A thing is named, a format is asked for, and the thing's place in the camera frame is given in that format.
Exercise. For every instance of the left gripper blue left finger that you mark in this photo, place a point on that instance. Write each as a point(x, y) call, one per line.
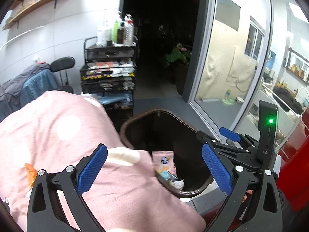
point(88, 168)

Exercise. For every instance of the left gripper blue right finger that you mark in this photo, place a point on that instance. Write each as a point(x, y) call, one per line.
point(217, 169)

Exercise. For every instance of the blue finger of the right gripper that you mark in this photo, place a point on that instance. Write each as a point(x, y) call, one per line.
point(229, 134)

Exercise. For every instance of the orange peel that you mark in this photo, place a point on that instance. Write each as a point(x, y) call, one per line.
point(31, 174)

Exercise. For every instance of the black trash bin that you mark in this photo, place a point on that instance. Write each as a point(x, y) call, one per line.
point(160, 130)

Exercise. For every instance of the right hand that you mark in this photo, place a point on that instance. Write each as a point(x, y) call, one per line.
point(248, 192)

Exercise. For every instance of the red furniture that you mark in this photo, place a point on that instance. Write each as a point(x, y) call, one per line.
point(293, 178)

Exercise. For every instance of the pink polka dot bedsheet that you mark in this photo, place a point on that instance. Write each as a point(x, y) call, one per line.
point(64, 168)

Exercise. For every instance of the pink snack packet in bin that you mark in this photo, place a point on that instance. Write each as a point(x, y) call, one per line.
point(165, 167)

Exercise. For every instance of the glass sliding door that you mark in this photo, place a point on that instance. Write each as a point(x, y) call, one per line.
point(229, 53)

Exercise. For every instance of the potted green plant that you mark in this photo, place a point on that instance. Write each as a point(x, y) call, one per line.
point(180, 55)

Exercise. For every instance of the black mesh trolley cart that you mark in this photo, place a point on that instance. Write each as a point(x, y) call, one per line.
point(109, 74)

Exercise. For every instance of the dark brown bottle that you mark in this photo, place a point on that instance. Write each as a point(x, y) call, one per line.
point(120, 34)

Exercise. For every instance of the white pump bottle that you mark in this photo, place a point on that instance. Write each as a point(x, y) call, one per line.
point(104, 34)

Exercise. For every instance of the clear spray bottle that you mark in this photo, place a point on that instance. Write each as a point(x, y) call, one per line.
point(129, 30)

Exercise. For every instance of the green pump bottle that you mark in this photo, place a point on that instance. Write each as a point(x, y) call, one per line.
point(116, 25)

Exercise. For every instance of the curved white curtain rail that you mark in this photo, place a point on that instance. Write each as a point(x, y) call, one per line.
point(19, 36)

